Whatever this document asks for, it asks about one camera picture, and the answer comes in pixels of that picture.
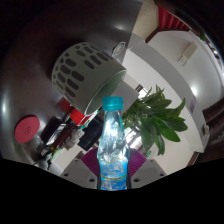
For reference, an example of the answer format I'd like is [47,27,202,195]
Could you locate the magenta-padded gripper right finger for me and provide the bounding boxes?
[129,148,167,190]

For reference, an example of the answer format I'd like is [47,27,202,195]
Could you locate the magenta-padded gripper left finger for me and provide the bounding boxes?
[59,147,100,190]

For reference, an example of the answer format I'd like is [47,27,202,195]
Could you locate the clear blue-capped water bottle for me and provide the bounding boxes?
[96,96,132,191]

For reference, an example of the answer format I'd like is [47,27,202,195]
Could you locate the black chair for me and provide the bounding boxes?
[77,114,104,152]

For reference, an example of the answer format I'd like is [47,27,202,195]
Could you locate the flat black case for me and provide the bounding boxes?
[40,118,68,146]

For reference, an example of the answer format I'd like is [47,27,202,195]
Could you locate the red box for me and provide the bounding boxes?
[68,107,98,126]

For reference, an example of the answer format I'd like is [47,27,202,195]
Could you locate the potted green plant, white pot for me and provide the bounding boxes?
[121,84,189,156]

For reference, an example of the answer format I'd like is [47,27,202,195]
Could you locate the flat round red coaster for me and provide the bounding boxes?
[14,115,41,144]

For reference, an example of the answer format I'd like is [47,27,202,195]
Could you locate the white mug with dark ovals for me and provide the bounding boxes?
[50,42,128,116]

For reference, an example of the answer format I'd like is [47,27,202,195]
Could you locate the printed paper leaflet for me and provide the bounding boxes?
[111,41,128,63]

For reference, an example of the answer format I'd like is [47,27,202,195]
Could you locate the red carpeted stairs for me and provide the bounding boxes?
[157,5,191,32]

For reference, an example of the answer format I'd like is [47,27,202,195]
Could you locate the glowing wall lamp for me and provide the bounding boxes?
[189,85,199,97]

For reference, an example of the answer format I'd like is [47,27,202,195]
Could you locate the white wall radiator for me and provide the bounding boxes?
[177,41,198,67]

